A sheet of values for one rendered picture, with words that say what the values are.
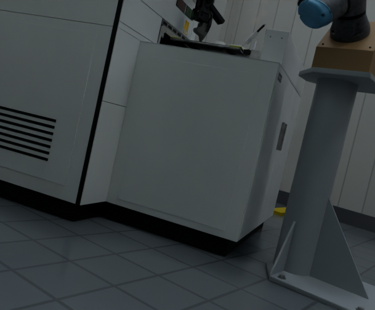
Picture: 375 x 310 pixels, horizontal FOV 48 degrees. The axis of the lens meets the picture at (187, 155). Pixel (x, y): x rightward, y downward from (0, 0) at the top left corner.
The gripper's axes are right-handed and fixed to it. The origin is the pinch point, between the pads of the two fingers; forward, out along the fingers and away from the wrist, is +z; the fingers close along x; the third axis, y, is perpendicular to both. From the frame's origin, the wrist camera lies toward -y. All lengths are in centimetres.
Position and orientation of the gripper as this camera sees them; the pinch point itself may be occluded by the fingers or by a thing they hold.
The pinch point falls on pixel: (202, 39)
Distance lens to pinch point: 223.7
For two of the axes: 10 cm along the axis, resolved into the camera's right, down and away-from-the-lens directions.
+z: -2.2, 9.7, 0.6
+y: -8.1, -1.5, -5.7
